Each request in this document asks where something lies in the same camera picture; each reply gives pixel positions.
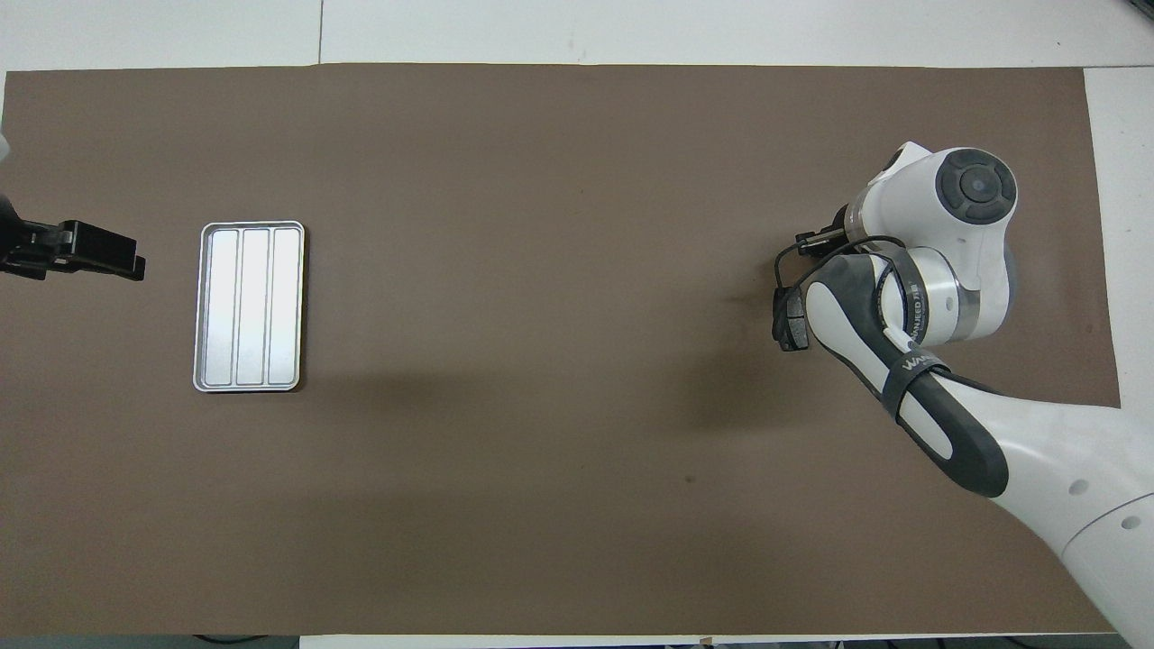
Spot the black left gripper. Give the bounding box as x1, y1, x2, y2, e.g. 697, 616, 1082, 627
0, 220, 147, 282

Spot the silver metal tray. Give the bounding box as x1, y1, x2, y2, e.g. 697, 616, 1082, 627
192, 221, 307, 394

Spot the short grey brake pad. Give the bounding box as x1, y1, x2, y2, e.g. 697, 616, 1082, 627
772, 288, 813, 352

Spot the brown table mat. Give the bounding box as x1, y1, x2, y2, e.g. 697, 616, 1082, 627
0, 63, 1146, 636

